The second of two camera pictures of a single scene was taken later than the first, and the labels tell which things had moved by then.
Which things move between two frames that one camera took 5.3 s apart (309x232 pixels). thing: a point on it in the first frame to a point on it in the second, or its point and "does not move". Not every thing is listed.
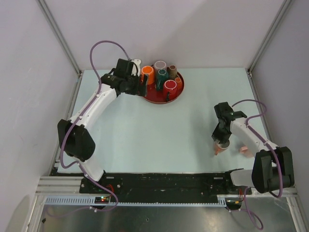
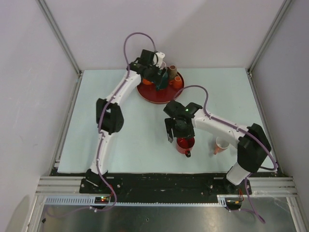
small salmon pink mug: (219, 147) does not move
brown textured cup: (172, 70) does not move
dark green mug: (162, 76) does not move
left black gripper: (140, 90) to (154, 78)
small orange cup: (179, 83) does not move
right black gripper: (216, 134) to (189, 132)
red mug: (170, 90) to (185, 145)
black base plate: (162, 185) does not move
